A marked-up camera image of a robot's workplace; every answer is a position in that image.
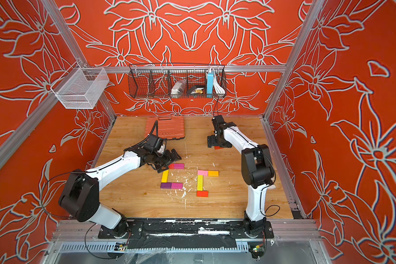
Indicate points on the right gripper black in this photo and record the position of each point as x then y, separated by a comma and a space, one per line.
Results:
211, 141

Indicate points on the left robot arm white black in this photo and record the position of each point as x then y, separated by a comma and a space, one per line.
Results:
81, 194

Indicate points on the magenta long block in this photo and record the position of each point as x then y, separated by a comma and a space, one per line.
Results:
176, 185

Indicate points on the black wire wall basket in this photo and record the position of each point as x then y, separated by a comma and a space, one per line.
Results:
156, 80

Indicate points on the black item in basket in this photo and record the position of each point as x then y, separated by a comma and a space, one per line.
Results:
196, 90

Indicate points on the grey packet in basket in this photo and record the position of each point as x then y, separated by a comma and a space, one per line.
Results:
178, 89

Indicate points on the yellow-green block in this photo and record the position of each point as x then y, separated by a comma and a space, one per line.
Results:
200, 181

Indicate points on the red-orange small block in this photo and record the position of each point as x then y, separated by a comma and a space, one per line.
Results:
202, 194

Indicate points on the small magenta block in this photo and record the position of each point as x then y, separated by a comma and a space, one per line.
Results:
178, 166

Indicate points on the orange plastic tool case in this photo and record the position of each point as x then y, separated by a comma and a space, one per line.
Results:
170, 128

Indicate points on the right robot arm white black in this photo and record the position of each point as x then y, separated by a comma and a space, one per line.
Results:
257, 171

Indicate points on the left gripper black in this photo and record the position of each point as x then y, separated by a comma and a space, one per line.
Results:
169, 160

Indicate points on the long yellow block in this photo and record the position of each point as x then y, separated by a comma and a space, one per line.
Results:
164, 178

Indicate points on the clear plastic wall bin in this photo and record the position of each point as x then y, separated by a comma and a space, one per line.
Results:
81, 88

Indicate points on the orange long block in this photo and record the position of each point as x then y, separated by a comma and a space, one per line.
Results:
213, 173

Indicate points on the purple small block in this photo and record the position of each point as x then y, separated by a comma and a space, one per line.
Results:
166, 185

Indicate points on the pink long block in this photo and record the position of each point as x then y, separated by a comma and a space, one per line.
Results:
203, 173

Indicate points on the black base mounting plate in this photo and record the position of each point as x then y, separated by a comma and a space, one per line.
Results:
191, 234

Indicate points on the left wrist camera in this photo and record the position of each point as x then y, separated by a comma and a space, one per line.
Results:
155, 144

